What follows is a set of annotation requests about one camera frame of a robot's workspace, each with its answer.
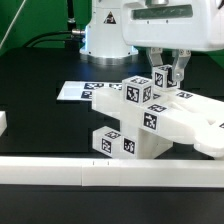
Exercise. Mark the white marker base plate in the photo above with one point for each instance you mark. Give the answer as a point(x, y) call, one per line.
point(82, 90)

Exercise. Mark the white chair back frame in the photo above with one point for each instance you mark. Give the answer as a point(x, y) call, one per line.
point(179, 116)

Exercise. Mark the white tagged cube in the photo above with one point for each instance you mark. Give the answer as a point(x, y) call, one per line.
point(162, 77)
point(137, 90)

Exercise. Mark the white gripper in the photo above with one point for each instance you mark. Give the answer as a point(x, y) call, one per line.
point(196, 25)

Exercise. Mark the white U-shaped obstacle wall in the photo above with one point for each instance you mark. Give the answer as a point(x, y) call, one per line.
point(111, 172)

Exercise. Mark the black vertical pole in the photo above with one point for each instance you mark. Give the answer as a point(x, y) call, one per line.
point(70, 11)

